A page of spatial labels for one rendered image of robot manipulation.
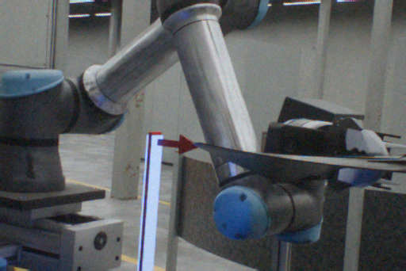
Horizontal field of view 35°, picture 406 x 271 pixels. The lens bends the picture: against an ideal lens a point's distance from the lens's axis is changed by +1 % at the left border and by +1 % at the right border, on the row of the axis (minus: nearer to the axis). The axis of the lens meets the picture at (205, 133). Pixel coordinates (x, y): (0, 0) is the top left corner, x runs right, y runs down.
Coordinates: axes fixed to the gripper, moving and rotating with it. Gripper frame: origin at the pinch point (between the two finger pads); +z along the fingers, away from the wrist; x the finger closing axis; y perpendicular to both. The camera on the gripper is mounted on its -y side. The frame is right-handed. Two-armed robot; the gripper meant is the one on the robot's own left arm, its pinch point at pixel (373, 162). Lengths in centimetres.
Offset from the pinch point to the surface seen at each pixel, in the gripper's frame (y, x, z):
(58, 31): -50, -24, -217
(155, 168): -23.2, 5.6, -8.6
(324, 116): 13, -5, -52
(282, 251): 9, 22, -51
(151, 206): -22.9, 10.2, -8.4
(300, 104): 9, -7, -55
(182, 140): -20.8, 1.7, -6.6
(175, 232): 20, 60, -243
